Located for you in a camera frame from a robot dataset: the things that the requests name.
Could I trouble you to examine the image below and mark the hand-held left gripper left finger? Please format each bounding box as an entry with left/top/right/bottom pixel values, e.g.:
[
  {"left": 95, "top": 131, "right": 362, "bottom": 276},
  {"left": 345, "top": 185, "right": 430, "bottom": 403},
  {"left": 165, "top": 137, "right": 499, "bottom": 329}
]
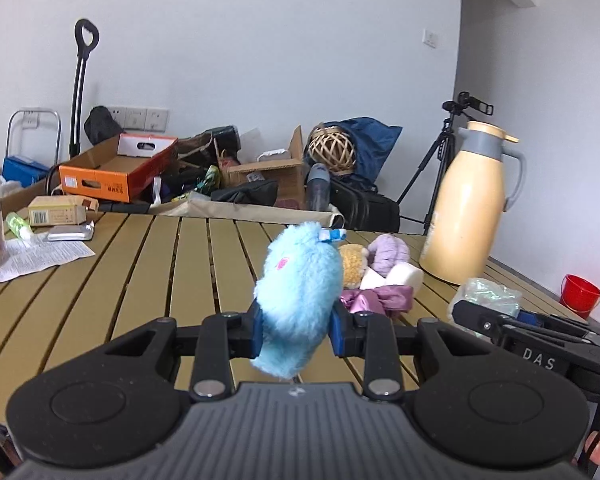
[{"left": 105, "top": 300, "right": 266, "bottom": 401}]

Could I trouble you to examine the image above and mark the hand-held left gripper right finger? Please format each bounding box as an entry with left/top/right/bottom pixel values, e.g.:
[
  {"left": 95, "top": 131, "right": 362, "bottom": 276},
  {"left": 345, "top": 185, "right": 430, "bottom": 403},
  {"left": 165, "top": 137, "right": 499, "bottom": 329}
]
[{"left": 330, "top": 304, "right": 489, "bottom": 401}]

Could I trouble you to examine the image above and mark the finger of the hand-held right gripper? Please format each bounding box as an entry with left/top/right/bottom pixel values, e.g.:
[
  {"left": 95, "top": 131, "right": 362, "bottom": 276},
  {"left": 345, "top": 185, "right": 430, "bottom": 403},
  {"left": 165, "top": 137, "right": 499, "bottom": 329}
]
[
  {"left": 452, "top": 299, "right": 519, "bottom": 341},
  {"left": 518, "top": 310, "right": 597, "bottom": 336}
]

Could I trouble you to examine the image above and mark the clear plastic bag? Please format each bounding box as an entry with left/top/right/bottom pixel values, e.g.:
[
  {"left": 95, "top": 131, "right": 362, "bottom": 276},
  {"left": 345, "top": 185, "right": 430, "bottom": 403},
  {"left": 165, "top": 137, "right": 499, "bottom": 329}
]
[{"left": 447, "top": 277, "right": 524, "bottom": 324}]

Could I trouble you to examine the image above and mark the purple satin scrunchie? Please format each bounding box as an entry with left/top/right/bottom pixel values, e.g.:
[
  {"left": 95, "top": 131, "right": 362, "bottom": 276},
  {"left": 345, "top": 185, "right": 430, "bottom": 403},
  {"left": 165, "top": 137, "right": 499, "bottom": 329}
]
[{"left": 341, "top": 283, "right": 415, "bottom": 317}]

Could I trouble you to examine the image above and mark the light blue plush toy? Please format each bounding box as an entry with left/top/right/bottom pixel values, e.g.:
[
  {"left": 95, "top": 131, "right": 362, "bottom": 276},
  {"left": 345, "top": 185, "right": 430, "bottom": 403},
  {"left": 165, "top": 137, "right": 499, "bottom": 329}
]
[{"left": 252, "top": 221, "right": 349, "bottom": 379}]

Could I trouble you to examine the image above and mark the yellow white plush toy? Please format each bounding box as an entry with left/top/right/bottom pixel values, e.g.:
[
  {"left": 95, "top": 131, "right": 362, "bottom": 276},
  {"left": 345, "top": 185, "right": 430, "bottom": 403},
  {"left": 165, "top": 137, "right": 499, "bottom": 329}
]
[{"left": 337, "top": 243, "right": 371, "bottom": 289}]

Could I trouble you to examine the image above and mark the red bucket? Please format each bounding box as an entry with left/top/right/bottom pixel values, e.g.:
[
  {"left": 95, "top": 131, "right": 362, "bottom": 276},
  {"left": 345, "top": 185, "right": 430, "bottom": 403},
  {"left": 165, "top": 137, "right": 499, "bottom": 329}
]
[{"left": 560, "top": 274, "right": 600, "bottom": 321}]

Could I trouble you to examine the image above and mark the yellow thermos jug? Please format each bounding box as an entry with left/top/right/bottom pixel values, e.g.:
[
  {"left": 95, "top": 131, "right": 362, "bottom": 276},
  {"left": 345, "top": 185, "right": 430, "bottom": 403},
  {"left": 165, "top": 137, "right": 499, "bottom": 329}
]
[{"left": 419, "top": 120, "right": 527, "bottom": 286}]

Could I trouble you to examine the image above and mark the olive slatted folding table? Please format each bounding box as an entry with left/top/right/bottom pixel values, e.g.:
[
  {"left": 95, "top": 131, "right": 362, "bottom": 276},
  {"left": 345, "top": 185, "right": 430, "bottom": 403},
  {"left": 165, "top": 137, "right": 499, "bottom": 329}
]
[{"left": 0, "top": 210, "right": 600, "bottom": 423}]

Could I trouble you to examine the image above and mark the black soft bag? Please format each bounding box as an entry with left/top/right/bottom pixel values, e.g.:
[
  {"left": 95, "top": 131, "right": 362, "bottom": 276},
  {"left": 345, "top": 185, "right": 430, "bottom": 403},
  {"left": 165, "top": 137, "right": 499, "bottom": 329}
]
[{"left": 209, "top": 179, "right": 280, "bottom": 206}]

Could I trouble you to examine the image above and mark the grey blue water bottle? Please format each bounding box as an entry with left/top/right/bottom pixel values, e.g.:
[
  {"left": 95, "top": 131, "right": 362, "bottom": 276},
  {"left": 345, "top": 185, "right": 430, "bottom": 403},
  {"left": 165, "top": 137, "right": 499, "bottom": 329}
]
[{"left": 305, "top": 162, "right": 331, "bottom": 211}]

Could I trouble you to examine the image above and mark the brown open cardboard box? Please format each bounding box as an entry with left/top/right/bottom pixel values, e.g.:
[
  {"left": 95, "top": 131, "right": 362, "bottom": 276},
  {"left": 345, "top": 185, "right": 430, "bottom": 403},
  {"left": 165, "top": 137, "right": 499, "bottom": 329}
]
[{"left": 222, "top": 125, "right": 306, "bottom": 209}]

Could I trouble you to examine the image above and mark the black tripod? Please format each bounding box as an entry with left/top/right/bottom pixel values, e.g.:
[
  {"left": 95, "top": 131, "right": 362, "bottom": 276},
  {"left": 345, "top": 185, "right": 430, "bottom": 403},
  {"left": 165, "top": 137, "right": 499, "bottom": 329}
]
[{"left": 397, "top": 114, "right": 462, "bottom": 237}]

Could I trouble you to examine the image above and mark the woven rattan ball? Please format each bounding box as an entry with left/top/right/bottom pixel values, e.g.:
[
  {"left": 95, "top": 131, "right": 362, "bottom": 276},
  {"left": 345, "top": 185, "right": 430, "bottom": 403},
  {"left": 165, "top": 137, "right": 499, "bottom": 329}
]
[{"left": 307, "top": 126, "right": 357, "bottom": 174}]

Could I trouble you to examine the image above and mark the dark blue fabric bag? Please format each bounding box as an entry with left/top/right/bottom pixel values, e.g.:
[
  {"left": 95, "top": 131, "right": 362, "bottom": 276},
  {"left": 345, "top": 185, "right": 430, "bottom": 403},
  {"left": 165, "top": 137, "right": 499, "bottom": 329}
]
[{"left": 325, "top": 116, "right": 404, "bottom": 194}]

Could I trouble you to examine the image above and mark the silver foil packet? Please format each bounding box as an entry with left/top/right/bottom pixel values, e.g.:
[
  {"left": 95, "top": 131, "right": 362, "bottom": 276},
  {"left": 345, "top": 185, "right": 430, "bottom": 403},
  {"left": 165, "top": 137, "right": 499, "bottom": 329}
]
[{"left": 42, "top": 222, "right": 96, "bottom": 243}]

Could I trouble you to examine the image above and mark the orange cardboard tray box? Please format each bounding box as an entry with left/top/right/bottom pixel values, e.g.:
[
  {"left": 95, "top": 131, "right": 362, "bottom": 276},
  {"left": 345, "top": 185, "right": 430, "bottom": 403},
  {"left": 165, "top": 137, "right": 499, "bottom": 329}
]
[{"left": 58, "top": 133, "right": 179, "bottom": 205}]

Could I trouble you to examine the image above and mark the printed paper sheet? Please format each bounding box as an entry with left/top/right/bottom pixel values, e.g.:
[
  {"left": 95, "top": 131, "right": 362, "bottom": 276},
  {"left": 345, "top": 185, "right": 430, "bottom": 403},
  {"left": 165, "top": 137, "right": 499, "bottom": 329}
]
[{"left": 0, "top": 236, "right": 97, "bottom": 290}]

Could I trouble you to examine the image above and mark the pale yellow paper box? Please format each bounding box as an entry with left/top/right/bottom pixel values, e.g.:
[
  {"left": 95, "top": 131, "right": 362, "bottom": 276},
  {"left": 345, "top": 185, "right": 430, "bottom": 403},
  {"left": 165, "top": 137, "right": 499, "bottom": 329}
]
[{"left": 27, "top": 195, "right": 100, "bottom": 227}]

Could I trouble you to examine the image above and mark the black pouch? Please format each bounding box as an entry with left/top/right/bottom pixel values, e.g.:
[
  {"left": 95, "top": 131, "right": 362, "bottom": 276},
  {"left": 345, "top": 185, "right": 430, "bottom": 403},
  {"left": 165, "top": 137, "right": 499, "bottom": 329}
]
[{"left": 83, "top": 105, "right": 126, "bottom": 145}]

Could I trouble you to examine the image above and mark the green tube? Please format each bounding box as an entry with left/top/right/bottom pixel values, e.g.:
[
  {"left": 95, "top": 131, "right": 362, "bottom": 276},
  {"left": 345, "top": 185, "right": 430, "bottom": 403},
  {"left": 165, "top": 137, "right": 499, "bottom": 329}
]
[{"left": 5, "top": 211, "right": 34, "bottom": 241}]

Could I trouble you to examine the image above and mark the large open cardboard box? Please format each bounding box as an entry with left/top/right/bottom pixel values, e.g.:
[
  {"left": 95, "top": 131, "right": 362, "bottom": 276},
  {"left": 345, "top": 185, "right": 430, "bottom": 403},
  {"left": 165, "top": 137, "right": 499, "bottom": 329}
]
[{"left": 0, "top": 167, "right": 47, "bottom": 202}]

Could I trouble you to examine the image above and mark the blue storage box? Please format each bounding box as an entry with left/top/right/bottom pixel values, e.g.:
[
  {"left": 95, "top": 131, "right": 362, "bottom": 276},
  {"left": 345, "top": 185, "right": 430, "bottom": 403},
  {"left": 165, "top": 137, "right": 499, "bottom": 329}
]
[{"left": 2, "top": 155, "right": 51, "bottom": 186}]

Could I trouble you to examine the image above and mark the silver metal trolley frame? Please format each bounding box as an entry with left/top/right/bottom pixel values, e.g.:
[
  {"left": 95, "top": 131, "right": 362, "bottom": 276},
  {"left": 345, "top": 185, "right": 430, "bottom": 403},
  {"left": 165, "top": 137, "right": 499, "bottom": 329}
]
[{"left": 5, "top": 108, "right": 63, "bottom": 169}]

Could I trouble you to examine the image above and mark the black wagon pull handle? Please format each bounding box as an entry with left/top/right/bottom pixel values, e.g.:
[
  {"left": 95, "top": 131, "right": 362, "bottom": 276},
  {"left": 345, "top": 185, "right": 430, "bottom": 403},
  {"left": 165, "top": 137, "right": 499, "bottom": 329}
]
[{"left": 68, "top": 18, "right": 101, "bottom": 159}]

